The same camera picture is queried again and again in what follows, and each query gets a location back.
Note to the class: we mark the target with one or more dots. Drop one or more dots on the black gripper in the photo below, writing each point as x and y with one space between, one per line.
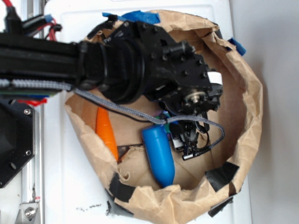
182 83

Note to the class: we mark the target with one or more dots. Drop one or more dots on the green wooden block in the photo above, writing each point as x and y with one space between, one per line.
167 128

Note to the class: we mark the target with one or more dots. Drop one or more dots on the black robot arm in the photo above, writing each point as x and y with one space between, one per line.
137 59

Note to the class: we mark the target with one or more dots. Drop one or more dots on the blue plastic bottle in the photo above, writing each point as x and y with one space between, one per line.
159 154

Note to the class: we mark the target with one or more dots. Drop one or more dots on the blue tape strip right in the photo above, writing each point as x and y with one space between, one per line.
239 47

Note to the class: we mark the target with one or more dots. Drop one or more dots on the blue tape strip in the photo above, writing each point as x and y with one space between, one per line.
147 17
239 47

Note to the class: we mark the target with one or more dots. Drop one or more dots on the black tape patch bottom right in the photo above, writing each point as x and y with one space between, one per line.
221 176

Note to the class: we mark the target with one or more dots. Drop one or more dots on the black tape patch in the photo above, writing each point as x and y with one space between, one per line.
108 24
119 190
221 176

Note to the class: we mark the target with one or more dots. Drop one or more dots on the blue tape strip top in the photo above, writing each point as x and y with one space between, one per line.
147 17

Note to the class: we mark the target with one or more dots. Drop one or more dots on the brown paper bag bin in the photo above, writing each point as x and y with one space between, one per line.
191 195

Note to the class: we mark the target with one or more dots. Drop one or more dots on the orange plastic carrot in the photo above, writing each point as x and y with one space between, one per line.
105 131

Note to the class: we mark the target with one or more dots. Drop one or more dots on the black tape patch top left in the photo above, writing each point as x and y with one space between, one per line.
108 24

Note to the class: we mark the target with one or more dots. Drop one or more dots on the black tape patch bottom left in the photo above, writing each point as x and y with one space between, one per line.
119 190

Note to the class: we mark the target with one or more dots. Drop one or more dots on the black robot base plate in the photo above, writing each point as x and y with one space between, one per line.
16 138

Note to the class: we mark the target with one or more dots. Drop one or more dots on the aluminium frame rail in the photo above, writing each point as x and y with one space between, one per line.
32 174

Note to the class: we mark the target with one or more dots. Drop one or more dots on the metal corner bracket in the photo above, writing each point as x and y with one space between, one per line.
29 213

